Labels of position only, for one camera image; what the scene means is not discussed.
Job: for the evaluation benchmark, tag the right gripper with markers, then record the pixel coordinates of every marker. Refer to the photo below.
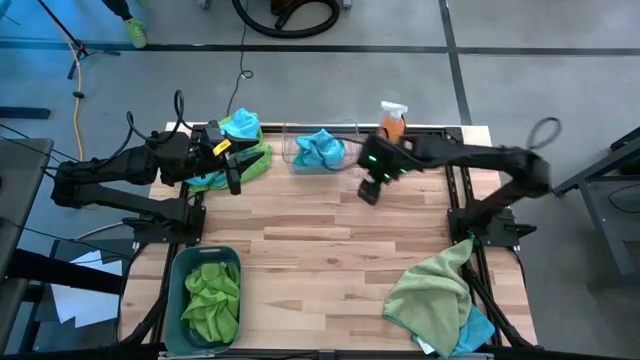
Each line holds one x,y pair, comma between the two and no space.
385,157

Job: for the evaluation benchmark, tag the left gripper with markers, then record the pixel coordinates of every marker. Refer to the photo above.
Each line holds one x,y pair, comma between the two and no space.
210,150

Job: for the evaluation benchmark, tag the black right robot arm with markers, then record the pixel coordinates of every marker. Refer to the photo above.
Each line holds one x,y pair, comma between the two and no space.
475,152

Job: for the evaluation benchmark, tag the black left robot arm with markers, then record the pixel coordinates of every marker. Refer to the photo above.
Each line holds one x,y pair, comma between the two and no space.
110,167

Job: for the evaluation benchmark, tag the pale green microfiber towel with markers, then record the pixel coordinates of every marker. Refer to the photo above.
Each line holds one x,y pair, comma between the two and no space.
430,300

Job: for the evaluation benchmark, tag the clear plastic basket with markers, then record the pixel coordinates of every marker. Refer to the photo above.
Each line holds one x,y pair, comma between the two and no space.
289,160

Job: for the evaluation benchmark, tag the orange spray bottle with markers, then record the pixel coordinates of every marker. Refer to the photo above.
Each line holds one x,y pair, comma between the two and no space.
392,127

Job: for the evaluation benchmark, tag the person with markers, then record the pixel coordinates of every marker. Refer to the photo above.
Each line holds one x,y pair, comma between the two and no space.
136,32

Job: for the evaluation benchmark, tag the teal-grey plastic basket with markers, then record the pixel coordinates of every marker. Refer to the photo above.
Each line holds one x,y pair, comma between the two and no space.
175,300

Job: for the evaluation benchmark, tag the black tripod stand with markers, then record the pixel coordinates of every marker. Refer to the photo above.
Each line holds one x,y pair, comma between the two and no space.
81,49

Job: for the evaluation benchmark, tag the black support beam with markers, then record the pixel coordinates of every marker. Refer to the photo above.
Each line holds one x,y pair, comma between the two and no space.
60,272

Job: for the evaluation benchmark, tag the white paper sheets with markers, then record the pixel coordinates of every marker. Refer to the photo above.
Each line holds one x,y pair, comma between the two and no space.
85,305

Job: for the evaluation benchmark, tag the dark flat bar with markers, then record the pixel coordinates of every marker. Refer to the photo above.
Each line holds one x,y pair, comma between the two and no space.
25,113

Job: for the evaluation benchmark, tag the grey desk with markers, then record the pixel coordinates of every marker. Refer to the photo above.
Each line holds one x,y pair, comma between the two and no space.
20,210

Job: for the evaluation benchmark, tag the black aluminium table frame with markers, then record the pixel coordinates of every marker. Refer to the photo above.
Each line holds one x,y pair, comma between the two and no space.
454,195

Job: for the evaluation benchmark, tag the dark metal table frame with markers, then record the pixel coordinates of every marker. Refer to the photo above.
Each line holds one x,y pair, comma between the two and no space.
607,235

